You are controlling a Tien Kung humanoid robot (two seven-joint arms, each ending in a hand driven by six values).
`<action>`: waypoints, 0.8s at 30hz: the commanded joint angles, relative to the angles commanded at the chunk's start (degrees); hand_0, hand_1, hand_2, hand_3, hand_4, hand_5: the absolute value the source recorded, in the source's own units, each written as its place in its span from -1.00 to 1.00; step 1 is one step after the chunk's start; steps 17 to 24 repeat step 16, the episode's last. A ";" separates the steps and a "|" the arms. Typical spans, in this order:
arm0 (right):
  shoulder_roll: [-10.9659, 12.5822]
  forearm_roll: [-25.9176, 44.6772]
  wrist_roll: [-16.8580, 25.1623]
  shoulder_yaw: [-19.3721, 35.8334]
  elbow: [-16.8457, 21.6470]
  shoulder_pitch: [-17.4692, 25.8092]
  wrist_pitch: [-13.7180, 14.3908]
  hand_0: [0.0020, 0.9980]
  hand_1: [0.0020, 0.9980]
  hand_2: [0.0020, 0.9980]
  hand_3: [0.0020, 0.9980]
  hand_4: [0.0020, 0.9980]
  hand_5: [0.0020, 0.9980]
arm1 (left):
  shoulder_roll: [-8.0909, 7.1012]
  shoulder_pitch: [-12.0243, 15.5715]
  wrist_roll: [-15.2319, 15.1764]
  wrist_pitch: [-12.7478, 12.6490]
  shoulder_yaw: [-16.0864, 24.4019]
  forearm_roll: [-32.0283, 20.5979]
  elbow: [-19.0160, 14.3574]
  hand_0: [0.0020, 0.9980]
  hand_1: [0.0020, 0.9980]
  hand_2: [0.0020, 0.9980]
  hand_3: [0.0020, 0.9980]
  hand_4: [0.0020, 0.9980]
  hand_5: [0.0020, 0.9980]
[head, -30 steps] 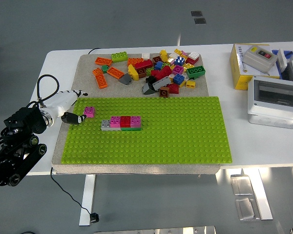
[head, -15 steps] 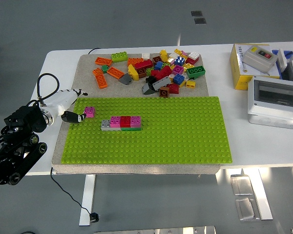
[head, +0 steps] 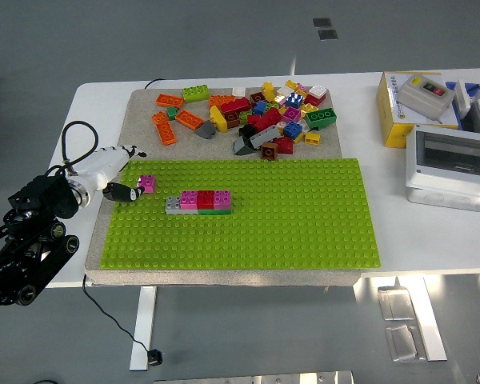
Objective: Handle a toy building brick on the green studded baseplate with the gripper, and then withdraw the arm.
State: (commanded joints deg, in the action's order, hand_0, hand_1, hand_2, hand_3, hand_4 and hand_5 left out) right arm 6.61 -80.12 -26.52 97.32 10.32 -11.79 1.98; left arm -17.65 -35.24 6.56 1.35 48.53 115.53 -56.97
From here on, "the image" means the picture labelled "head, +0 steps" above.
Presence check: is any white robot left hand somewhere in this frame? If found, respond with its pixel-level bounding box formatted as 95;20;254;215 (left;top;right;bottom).
68;144;149;204

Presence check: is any orange long toy brick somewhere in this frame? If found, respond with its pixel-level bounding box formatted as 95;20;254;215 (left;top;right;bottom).
155;94;185;109
155;121;178;146
209;94;236;108
174;109;205;131

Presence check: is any red square toy brick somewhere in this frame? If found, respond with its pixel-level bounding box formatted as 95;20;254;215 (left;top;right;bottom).
272;136;295;155
196;190;216;210

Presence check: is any lime green long toy brick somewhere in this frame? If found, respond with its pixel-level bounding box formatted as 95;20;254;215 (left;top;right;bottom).
182;85;210;104

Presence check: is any yellow curved toy brick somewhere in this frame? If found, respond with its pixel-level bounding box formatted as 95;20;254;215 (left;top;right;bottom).
210;105;230;132

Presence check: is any dark grey sloped toy brick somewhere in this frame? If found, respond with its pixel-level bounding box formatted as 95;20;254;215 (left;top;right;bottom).
231;134;254;156

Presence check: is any red long toy brick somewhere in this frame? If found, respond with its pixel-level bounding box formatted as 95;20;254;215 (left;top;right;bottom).
221;97;252;115

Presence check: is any grey long sloped toy brick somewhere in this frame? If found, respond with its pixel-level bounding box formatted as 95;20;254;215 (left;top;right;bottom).
249;125;281;150

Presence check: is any large red toy brick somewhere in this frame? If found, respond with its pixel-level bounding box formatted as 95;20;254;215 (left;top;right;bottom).
247;107;283;133

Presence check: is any green studded baseplate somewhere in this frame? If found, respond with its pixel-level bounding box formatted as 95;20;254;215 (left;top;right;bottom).
99;158;382;270

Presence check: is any blue square toy brick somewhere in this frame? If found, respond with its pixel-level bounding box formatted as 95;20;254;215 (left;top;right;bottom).
282;120;304;140

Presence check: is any dark green long toy brick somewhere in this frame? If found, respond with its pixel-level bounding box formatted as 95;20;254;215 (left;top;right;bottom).
305;107;338;130

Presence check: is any grey-brown table mat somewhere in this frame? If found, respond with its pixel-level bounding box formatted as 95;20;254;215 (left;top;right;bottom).
83;86;363;288

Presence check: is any white table leg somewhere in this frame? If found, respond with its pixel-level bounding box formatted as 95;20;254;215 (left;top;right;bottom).
395;275;448;362
129;286;158;371

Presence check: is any yellow cardboard box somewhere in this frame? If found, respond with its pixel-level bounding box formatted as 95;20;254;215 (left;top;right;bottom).
374;70;461;150

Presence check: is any white distribution box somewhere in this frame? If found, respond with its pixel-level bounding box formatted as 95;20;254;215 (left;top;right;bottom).
405;123;480;215

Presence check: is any blue packaging box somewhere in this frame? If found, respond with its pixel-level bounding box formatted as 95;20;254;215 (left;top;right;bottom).
444;81;480;131

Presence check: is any black hanging power cord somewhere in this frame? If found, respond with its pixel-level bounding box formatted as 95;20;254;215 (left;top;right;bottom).
82;274;151;353

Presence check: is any white switch plate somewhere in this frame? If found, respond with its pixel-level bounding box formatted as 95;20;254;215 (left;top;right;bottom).
454;78;472;119

